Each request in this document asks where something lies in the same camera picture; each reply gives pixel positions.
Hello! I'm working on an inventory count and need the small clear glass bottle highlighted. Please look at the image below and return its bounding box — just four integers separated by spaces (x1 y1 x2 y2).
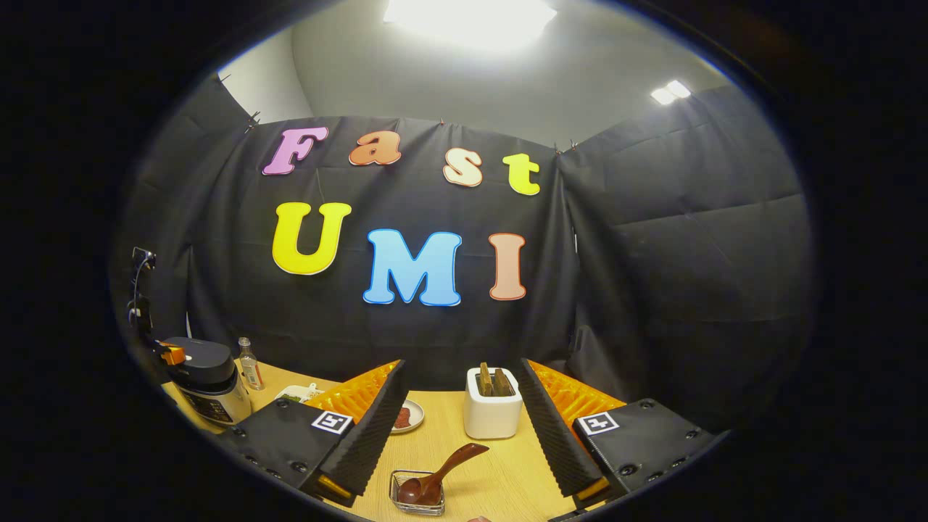
238 337 265 392

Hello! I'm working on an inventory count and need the wire basket chopstick holder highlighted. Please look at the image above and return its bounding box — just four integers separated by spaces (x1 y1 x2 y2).
389 470 446 516

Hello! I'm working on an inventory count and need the white divided dish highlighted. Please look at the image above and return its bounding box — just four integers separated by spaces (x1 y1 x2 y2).
275 383 323 405

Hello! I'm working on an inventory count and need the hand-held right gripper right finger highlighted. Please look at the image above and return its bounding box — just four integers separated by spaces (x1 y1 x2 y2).
516 357 729 510

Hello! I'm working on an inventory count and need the round white plate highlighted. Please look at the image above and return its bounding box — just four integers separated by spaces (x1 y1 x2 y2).
391 399 426 434

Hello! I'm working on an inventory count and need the white square utensil holder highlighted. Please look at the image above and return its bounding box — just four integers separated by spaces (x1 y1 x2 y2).
463 367 523 440

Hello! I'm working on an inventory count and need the dark lidded rice cooker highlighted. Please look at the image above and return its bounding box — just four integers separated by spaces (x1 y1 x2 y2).
161 337 252 426

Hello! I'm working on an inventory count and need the small ceiling light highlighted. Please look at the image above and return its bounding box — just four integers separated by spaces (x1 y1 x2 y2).
650 79 692 106

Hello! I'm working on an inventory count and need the large ceiling light panel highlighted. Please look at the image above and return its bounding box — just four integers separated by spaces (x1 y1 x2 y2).
383 0 558 51

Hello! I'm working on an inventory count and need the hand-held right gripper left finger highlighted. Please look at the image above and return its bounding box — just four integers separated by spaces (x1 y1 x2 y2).
217 359 410 508

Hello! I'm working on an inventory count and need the brown wooden spoon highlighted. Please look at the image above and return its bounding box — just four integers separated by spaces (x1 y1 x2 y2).
397 442 489 506

